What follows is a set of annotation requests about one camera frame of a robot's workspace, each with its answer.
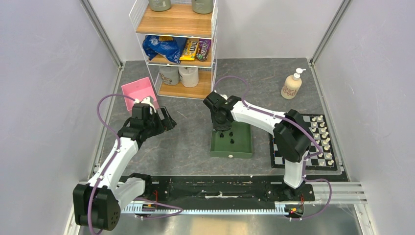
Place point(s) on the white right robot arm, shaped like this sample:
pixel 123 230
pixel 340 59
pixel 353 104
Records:
pixel 291 135

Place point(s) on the green jar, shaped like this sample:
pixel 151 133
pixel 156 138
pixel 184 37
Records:
pixel 159 5
pixel 202 6

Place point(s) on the blue snack bag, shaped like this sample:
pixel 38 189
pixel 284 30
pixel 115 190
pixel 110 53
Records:
pixel 169 47

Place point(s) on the white chess pieces row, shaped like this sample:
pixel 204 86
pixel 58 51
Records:
pixel 320 131

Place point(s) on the yellow candy bag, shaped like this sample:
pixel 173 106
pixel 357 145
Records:
pixel 190 49

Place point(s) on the cream soap pump bottle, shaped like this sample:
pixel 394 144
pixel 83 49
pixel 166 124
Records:
pixel 292 84

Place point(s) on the green jar right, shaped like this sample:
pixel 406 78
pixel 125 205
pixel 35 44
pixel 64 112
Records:
pixel 202 6

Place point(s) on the white toilet paper roll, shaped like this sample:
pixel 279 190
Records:
pixel 189 76

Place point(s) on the brown candy bag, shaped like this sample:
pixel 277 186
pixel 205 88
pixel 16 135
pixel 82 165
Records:
pixel 203 49

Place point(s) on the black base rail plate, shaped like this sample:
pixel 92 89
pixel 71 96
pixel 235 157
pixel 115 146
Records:
pixel 265 188

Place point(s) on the green jar left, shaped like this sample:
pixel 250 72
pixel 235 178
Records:
pixel 159 5

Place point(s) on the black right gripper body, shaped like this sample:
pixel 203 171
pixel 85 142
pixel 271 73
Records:
pixel 218 124

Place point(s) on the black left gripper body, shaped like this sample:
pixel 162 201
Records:
pixel 156 126

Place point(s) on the pink plastic box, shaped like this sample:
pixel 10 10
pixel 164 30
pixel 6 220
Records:
pixel 141 89

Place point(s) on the white wire wooden shelf rack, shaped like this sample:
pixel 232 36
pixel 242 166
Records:
pixel 179 21

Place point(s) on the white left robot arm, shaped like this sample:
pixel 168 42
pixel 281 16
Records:
pixel 99 202

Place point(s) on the grey patterned mug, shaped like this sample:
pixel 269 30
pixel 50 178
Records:
pixel 169 75

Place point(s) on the black and white chessboard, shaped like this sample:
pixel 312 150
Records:
pixel 277 161

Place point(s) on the green plastic tray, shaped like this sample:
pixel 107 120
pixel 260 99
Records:
pixel 242 148

